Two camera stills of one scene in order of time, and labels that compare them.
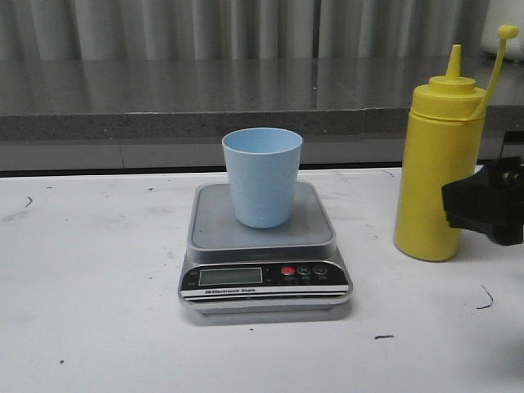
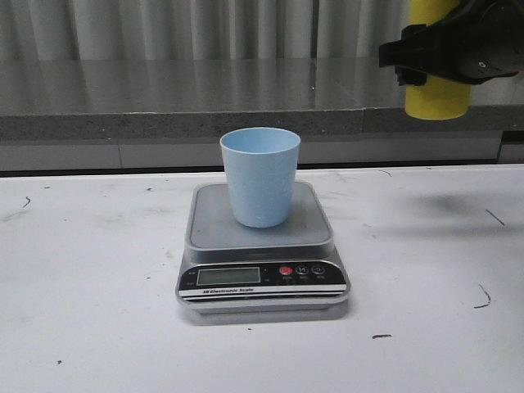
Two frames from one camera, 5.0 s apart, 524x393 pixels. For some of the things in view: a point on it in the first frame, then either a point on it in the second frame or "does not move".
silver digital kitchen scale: x=233 y=270 does not move
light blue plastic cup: x=262 y=164 does not move
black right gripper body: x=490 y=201 → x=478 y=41
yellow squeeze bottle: x=446 y=141 → x=440 y=97
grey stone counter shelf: x=178 y=98 does not move
